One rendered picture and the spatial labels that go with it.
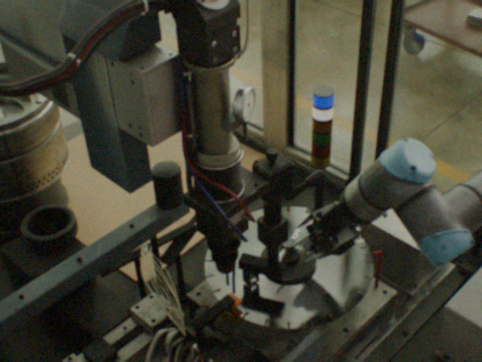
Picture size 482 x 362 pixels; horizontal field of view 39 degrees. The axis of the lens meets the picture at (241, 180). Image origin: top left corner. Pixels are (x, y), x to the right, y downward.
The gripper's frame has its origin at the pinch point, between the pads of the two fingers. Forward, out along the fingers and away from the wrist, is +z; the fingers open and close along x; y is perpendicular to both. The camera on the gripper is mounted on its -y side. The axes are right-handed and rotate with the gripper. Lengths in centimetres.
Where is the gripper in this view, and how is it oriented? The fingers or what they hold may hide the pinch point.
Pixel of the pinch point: (310, 250)
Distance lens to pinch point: 132.2
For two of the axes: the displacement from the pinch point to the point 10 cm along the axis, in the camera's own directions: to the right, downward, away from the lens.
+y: -7.4, 2.8, -6.1
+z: -4.3, 5.1, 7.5
